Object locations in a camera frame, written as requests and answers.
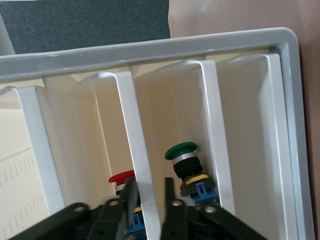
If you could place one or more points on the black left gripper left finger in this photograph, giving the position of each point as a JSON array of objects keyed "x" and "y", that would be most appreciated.
[{"x": 105, "y": 220}]

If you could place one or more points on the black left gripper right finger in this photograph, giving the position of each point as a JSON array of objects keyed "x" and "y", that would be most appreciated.
[{"x": 190, "y": 222}]

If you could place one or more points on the red mushroom push button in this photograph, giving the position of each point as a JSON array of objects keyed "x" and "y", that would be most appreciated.
[{"x": 120, "y": 178}]

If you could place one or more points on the green mushroom push button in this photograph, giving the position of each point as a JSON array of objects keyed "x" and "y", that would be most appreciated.
[{"x": 180, "y": 150}]

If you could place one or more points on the white drawer cabinet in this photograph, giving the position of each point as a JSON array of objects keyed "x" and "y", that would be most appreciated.
[{"x": 175, "y": 47}]

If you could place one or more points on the brown table cover sheet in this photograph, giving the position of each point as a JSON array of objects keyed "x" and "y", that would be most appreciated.
[{"x": 250, "y": 15}]

